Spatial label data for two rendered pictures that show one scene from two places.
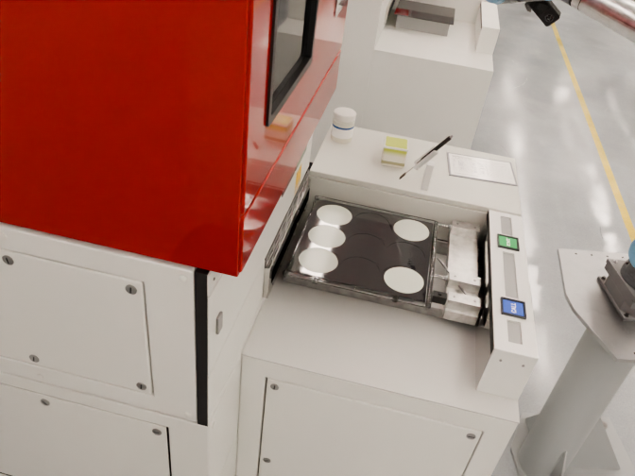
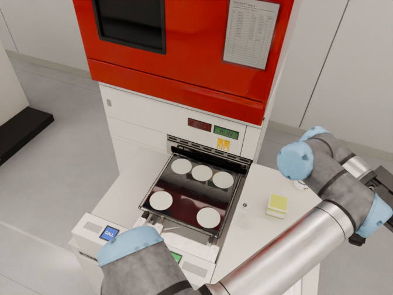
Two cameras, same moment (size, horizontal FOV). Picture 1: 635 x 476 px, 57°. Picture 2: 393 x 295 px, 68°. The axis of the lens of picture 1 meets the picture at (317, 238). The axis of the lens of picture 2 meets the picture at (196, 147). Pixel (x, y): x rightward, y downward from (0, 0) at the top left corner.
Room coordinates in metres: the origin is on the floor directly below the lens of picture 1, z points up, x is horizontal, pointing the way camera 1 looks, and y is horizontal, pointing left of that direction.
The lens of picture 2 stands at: (1.42, -0.92, 1.98)
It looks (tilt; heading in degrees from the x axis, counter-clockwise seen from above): 45 degrees down; 101
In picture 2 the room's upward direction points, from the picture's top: 3 degrees clockwise
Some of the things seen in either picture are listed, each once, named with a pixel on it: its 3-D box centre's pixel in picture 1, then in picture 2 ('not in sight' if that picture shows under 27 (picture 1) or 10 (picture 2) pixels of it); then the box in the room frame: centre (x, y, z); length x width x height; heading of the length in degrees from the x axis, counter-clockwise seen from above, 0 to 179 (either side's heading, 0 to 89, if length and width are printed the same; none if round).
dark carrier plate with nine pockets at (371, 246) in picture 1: (366, 246); (193, 189); (1.26, -0.13, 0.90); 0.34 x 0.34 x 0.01; 82
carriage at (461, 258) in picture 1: (461, 272); (173, 244); (1.24, -0.40, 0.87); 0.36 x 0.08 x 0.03; 172
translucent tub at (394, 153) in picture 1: (394, 152); (276, 206); (1.62, -0.20, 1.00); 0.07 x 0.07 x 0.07; 86
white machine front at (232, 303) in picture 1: (267, 230); (175, 129); (1.10, 0.12, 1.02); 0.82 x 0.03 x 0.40; 172
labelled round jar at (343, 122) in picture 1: (343, 125); (303, 179); (1.73, -0.03, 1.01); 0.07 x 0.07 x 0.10
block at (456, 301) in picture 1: (463, 302); (138, 227); (1.09, -0.38, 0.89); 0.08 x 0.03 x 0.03; 82
